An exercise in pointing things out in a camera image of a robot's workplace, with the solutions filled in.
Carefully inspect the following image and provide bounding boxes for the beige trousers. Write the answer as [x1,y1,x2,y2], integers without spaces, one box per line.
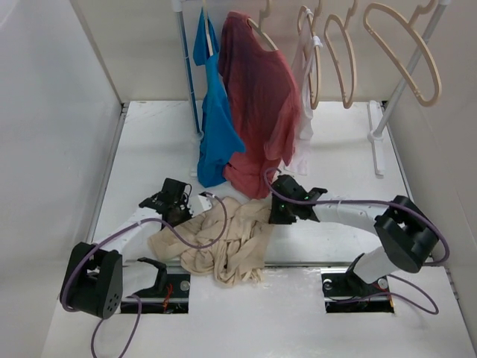
[148,197,274,287]

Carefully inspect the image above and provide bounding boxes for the beige hanger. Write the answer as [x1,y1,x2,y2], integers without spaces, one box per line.
[247,0,278,51]
[323,0,359,110]
[297,1,323,110]
[362,0,443,107]
[202,0,214,57]

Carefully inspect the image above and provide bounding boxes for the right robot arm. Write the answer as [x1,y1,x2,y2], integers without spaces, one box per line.
[266,175,445,296]

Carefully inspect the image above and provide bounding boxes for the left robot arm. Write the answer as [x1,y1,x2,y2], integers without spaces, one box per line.
[59,178,215,319]

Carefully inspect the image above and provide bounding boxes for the white garment on hanger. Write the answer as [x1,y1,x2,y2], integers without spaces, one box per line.
[285,23,322,175]

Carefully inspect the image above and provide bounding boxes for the beige hanger under blue shirt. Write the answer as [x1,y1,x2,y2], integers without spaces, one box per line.
[202,0,214,57]

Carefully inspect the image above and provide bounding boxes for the beige hanger under red shirt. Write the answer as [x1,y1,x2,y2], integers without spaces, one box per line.
[247,0,278,51]

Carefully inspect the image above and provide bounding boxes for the beige hanger under white garment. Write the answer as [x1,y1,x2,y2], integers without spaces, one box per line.
[297,1,323,110]

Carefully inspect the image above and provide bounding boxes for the blue t-shirt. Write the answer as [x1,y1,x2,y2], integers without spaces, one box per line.
[193,9,245,188]

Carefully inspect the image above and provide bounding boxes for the red t-shirt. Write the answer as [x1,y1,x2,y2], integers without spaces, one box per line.
[218,11,301,199]

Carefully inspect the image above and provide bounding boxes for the white clothes rack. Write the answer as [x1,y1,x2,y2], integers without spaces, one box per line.
[171,1,451,177]

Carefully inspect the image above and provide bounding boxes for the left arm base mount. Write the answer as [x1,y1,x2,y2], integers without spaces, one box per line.
[134,272,191,315]

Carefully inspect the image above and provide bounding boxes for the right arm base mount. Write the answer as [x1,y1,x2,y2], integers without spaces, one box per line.
[320,268,394,313]

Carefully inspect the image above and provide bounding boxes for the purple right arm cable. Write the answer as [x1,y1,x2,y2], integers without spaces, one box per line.
[262,167,451,316]

